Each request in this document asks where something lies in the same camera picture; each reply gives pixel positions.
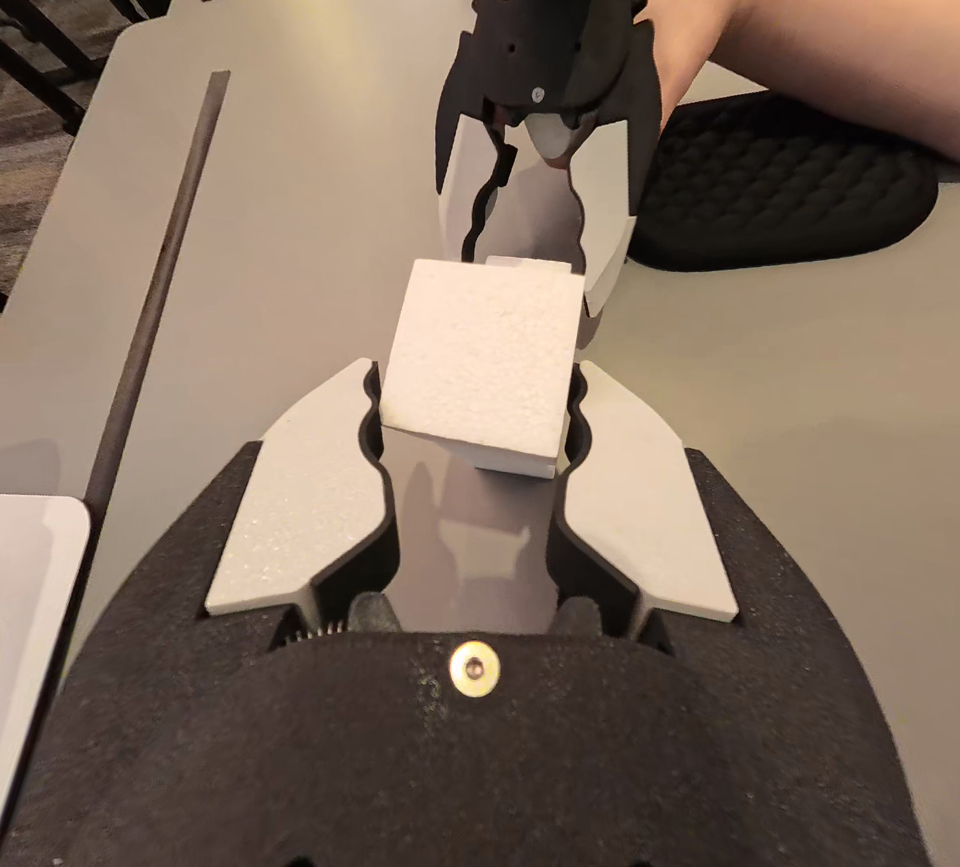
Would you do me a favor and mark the person's right hand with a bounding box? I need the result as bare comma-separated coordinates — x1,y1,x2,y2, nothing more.
633,0,753,132

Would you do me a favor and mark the white hard foam cube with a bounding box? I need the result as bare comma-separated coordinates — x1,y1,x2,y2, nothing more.
378,258,588,482
486,254,577,277

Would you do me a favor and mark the white and wooden document stand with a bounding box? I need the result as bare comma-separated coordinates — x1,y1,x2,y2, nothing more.
0,495,91,793

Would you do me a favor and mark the person's right forearm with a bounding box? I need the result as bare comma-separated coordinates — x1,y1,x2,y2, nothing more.
712,0,960,163

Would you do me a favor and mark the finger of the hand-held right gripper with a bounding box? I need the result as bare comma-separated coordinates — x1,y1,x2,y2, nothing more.
566,119,640,319
437,106,520,262

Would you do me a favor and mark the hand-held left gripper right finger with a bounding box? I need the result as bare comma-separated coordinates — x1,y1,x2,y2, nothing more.
547,359,740,639

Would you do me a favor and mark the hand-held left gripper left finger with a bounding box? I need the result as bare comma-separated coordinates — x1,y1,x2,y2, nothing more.
204,357,399,634

